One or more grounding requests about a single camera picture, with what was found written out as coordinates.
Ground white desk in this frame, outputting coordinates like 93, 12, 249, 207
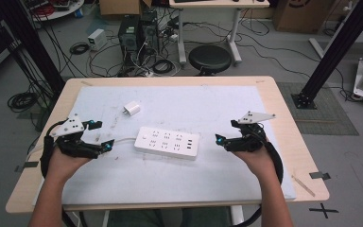
168, 0, 271, 66

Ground person's right hand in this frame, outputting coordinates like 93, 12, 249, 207
233, 141, 280, 187

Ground black tape cross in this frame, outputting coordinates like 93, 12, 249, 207
308, 202, 340, 219

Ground white power supply box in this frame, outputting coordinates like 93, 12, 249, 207
87, 28, 109, 52

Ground person's left hand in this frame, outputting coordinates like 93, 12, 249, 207
45, 147, 93, 184

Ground coil of black cable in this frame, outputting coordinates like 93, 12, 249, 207
69, 42, 91, 56
151, 59, 175, 76
7, 91, 40, 114

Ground person's dark green pants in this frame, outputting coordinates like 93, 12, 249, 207
106, 206, 233, 227

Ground black computer tower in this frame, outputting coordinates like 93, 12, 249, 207
117, 14, 142, 61
139, 10, 161, 55

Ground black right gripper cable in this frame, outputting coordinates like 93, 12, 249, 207
232, 131, 285, 227

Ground thin wooden stick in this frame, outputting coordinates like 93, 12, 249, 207
290, 174, 317, 198

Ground white power strip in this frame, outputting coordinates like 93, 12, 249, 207
133, 126, 201, 161

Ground white foam mat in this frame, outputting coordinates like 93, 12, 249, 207
32, 85, 298, 206

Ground black tape strip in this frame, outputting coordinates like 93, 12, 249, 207
14, 161, 40, 173
308, 171, 332, 181

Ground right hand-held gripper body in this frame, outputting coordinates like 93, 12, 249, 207
224, 111, 277, 153

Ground grey floor mat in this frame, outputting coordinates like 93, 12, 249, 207
276, 81, 360, 137

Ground round white table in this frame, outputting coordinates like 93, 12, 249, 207
21, 0, 86, 23

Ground black metal post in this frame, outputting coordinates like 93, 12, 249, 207
290, 0, 363, 110
0, 0, 66, 96

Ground large cardboard box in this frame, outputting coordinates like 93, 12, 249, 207
271, 0, 337, 34

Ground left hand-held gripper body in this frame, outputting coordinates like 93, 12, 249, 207
49, 113, 104, 160

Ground black round stool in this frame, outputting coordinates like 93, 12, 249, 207
187, 44, 233, 77

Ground white charger plug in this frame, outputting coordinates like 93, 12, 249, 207
122, 100, 142, 117

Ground white table leg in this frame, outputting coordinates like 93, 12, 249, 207
230, 205, 246, 227

